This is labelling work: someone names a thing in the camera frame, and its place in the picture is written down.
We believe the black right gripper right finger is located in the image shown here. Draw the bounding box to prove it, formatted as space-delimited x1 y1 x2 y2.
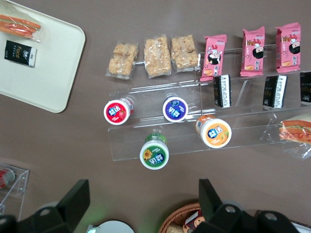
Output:
194 179 299 233

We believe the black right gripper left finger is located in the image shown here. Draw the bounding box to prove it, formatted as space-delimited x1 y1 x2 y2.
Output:
0 179 91 233

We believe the green gum jar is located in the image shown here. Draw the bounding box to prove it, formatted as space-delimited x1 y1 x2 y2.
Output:
139 132 170 170

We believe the orange gum jar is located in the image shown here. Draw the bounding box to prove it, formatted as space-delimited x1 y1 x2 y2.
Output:
195 114 232 149

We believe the red gum jar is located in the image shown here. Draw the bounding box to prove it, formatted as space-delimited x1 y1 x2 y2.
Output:
103 97 135 126

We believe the blue gum jar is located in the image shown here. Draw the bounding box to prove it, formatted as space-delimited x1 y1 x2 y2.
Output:
162 95 189 122

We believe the beige plastic tray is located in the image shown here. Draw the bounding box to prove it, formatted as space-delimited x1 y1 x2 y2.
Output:
0 0 86 114

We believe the dark cartoon snack packet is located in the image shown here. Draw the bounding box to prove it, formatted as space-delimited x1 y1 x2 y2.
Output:
182 211 207 231

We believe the clear rice cracker packet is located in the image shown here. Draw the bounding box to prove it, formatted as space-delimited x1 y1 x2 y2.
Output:
143 34 172 79
166 223 184 233
170 34 201 73
105 41 139 80

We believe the wicker snack basket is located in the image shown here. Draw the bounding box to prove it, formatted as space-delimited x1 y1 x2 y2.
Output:
159 202 204 233

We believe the clear acrylic bottle rack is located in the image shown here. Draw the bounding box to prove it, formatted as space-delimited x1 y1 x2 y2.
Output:
0 162 30 219

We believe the red cola bottle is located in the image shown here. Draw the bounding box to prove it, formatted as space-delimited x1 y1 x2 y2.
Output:
0 167 17 189

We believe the wrapped triangle sandwich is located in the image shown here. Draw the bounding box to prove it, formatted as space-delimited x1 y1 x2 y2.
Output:
278 111 311 161
0 4 46 43

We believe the black Face packet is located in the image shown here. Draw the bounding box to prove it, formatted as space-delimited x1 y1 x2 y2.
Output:
300 71 311 102
262 75 288 109
213 74 232 108
3 40 38 68

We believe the clear acrylic stepped stand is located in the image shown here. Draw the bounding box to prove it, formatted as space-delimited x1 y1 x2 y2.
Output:
105 31 311 162

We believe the pink cartoon snack packet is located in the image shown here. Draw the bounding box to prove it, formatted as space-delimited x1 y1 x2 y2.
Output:
275 22 302 74
240 26 265 77
199 33 228 82

